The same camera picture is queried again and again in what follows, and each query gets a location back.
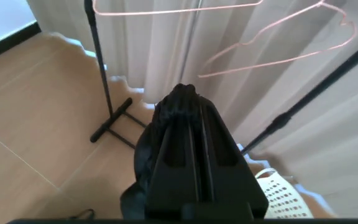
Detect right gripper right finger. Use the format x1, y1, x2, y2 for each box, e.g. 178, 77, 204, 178
201, 103, 270, 219

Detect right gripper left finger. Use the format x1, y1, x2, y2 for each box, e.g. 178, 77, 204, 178
145, 119, 203, 219

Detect pink clothes hanger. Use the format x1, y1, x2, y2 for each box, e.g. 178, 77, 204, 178
91, 0, 265, 17
197, 0, 358, 79

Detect black shorts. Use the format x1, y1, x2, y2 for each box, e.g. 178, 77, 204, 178
119, 83, 205, 220

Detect white laundry basket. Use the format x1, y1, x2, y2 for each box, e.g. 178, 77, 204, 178
254, 167, 315, 219

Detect black clothes rack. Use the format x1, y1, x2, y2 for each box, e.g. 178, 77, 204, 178
83, 0, 358, 157

